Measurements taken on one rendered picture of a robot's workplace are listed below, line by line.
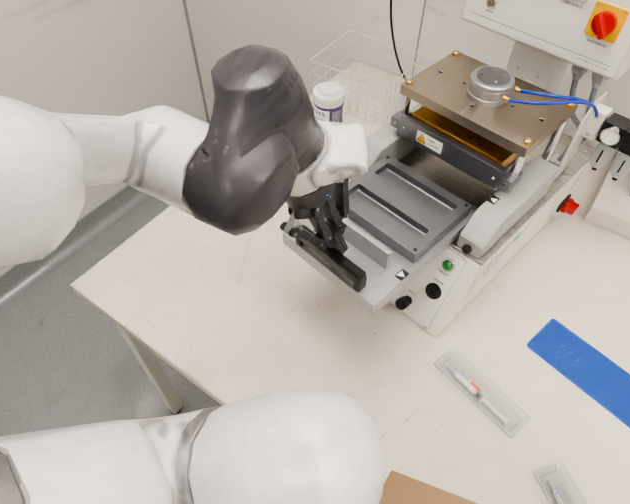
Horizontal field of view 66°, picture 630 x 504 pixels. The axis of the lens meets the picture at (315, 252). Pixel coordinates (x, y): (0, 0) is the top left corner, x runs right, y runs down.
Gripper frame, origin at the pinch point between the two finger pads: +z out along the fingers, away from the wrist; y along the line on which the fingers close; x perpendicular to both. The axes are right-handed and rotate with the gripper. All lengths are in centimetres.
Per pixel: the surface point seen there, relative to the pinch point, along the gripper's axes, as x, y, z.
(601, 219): 28, -52, 47
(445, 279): 13.4, -10.8, 21.1
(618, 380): 48, -18, 36
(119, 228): -131, 31, 97
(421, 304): 11.6, -5.3, 26.6
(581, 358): 41, -17, 36
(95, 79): -142, -7, 46
